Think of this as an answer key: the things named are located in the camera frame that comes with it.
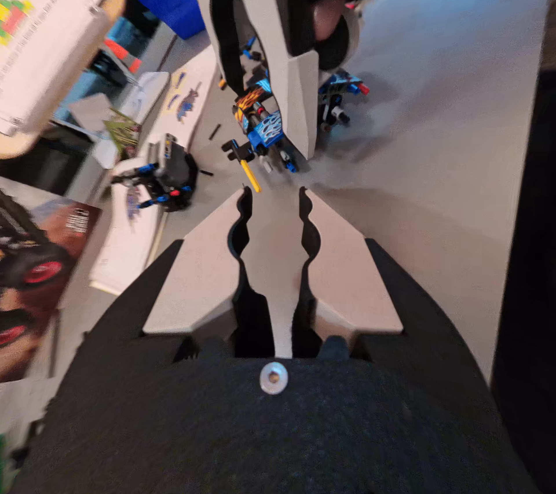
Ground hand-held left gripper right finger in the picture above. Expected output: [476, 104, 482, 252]
[293, 188, 405, 358]

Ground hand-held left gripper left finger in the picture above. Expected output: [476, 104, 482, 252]
[143, 188, 275, 358]

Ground black lego chassis flame stickers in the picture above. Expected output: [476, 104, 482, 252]
[219, 36, 372, 193]

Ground grey and black lego assembly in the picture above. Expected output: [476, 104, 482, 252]
[111, 133, 200, 213]

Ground lego set box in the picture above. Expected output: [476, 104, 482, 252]
[0, 177, 103, 383]

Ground person's right hand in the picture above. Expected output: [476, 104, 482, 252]
[313, 0, 348, 42]

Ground open instruction booklet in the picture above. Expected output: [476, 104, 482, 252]
[89, 44, 218, 296]

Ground red and black tool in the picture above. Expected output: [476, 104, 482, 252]
[104, 39, 142, 73]

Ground green printed leaflet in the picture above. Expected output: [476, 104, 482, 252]
[104, 107, 142, 158]

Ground grey paper sheet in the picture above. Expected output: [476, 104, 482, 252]
[69, 93, 114, 134]

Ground printed brick instruction sheet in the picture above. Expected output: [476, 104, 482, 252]
[0, 0, 118, 136]

